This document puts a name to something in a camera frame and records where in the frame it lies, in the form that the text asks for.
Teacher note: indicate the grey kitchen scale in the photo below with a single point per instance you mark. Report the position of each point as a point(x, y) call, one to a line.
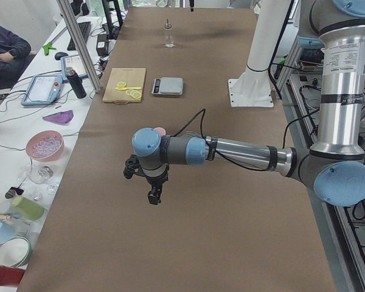
point(167, 86)

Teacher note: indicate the green cup lying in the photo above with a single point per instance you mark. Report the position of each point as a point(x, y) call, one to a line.
point(27, 208)

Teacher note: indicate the aluminium frame post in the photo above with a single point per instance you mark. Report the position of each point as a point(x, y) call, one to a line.
point(76, 35)

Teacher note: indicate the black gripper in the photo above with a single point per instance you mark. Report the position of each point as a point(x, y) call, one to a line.
point(156, 181)

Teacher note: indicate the wine glass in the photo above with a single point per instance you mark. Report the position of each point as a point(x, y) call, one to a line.
point(42, 174)

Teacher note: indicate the bamboo cutting board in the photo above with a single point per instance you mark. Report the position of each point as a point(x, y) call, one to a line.
point(132, 76)

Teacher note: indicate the pink bowl with ice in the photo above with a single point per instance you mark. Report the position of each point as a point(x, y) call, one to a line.
point(45, 146)

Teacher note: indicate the white camera mast base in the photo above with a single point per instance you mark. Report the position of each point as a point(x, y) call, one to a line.
point(252, 88)

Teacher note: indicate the black water bottle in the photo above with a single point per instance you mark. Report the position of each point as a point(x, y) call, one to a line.
point(75, 83)

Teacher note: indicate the blue teach pendant near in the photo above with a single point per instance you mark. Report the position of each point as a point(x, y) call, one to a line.
point(43, 90)

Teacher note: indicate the seated person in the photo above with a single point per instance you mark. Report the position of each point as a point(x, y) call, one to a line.
point(14, 57)

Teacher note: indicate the blue teach pendant far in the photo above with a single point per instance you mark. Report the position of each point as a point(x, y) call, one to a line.
point(74, 62)

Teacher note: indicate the black computer mouse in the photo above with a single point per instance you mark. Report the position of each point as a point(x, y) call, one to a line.
point(60, 55)

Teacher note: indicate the blue teach pendant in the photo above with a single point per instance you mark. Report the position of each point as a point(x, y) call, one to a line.
point(74, 62)
point(43, 90)

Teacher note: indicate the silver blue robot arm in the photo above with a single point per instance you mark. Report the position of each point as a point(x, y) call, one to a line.
point(333, 167)

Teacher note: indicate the yellow plastic knife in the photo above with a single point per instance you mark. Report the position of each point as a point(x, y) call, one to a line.
point(127, 88)

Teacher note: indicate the red cup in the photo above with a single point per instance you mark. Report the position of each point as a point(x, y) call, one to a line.
point(10, 276)

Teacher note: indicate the white green rimmed bowl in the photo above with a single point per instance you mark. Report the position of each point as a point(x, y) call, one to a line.
point(15, 252)

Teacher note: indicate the light blue cup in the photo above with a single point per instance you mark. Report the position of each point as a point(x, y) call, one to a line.
point(7, 232)

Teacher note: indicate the pink plastic cup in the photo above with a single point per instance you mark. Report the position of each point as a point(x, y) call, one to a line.
point(161, 131)

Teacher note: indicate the lemon slice pair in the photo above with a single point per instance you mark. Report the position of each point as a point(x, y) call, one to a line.
point(135, 94)

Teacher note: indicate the purple cloth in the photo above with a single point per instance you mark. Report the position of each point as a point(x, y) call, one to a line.
point(61, 118)

